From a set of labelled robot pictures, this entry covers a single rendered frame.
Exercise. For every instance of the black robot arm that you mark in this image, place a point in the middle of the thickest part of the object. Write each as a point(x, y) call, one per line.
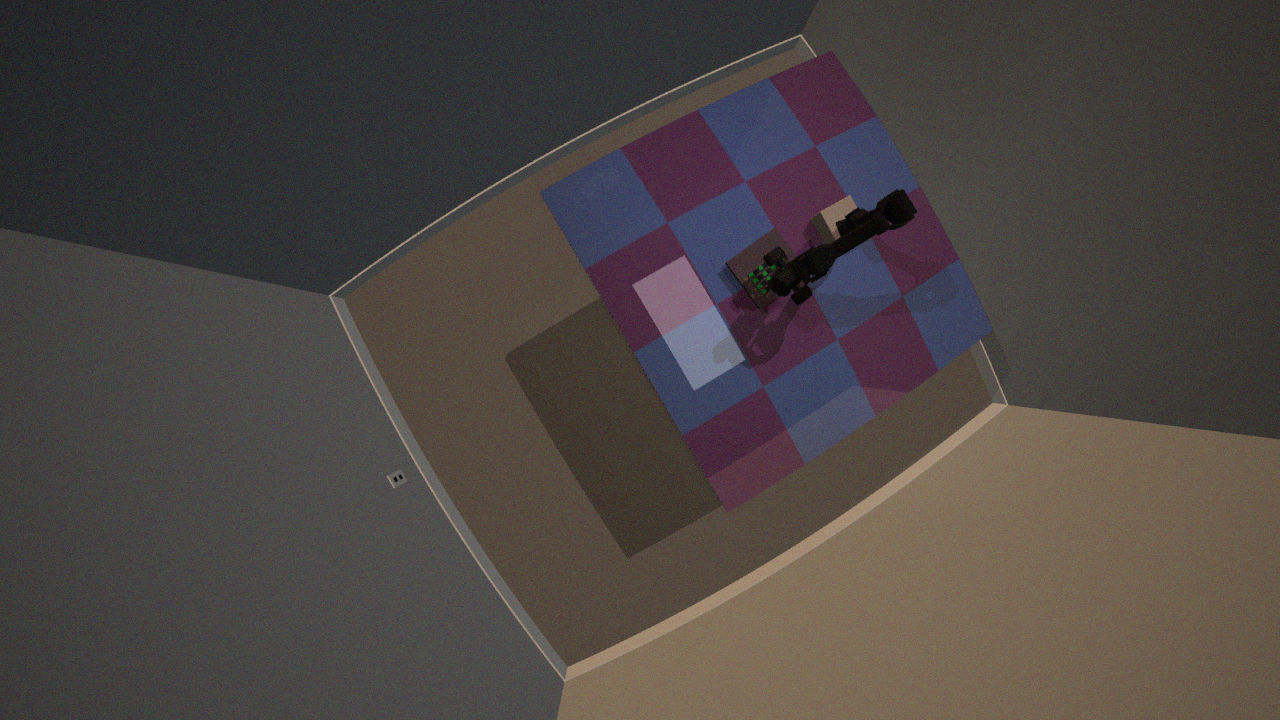
point(859, 226)

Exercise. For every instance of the brown switch panel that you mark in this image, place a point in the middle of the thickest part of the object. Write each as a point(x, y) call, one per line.
point(751, 270)

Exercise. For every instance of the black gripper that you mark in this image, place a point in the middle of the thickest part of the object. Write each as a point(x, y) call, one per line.
point(775, 256)

